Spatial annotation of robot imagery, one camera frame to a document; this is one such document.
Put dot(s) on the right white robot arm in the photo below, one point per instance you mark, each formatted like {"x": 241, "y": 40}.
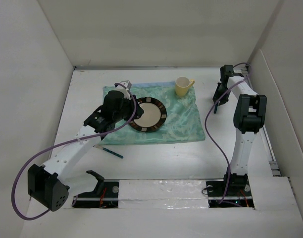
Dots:
{"x": 249, "y": 115}

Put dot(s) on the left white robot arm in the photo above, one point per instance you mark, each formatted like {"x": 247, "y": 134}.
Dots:
{"x": 45, "y": 182}

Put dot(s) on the yellow cup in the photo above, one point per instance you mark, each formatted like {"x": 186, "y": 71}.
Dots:
{"x": 182, "y": 85}

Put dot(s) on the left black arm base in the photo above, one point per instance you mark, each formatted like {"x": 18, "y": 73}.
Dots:
{"x": 103, "y": 196}

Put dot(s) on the silver table knife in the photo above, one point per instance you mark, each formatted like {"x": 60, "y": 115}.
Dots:
{"x": 216, "y": 107}

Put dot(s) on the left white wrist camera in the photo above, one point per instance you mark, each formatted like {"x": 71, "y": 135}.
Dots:
{"x": 124, "y": 87}

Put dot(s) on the fork with teal handle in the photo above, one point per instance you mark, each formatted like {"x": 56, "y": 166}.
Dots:
{"x": 108, "y": 151}

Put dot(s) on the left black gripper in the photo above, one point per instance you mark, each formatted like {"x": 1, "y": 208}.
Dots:
{"x": 131, "y": 104}

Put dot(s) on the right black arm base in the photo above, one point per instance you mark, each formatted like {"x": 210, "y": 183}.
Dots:
{"x": 231, "y": 191}

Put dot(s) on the green patterned cloth napkin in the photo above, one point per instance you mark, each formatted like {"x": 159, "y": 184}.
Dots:
{"x": 183, "y": 123}

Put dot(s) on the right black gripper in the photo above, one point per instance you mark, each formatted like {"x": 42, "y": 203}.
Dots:
{"x": 225, "y": 99}

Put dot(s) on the dark rimmed cream plate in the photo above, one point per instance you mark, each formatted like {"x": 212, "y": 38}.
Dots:
{"x": 153, "y": 118}

